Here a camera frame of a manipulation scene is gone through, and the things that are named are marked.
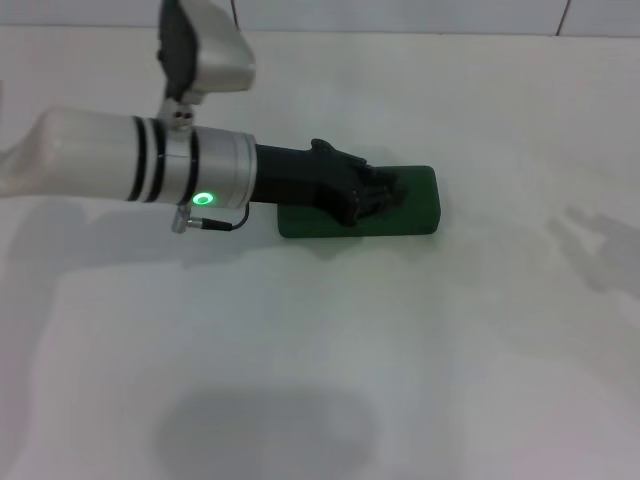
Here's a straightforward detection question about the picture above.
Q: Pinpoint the green glasses case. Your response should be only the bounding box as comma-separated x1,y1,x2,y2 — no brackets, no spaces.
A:
277,164,442,240

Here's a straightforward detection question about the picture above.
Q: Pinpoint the left arm cable with connector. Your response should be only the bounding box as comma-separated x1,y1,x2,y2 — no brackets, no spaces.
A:
171,203,251,234

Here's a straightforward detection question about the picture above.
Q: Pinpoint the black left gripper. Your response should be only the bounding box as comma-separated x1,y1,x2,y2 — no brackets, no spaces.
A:
251,138,410,227

